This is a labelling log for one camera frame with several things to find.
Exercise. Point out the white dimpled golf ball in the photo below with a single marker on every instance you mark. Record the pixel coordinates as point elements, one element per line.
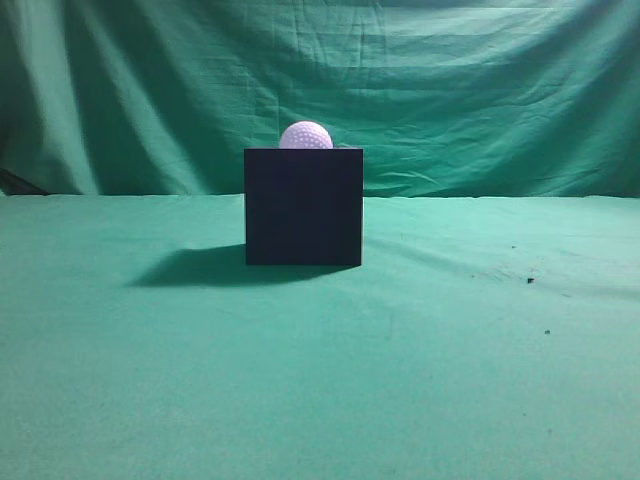
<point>305,135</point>

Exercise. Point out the dark navy cube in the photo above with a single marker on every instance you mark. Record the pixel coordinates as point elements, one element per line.
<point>303,206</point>

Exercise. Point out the green table cloth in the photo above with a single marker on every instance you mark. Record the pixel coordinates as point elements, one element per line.
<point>491,338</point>

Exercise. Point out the green backdrop cloth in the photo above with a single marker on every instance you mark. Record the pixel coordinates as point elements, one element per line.
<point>446,98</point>

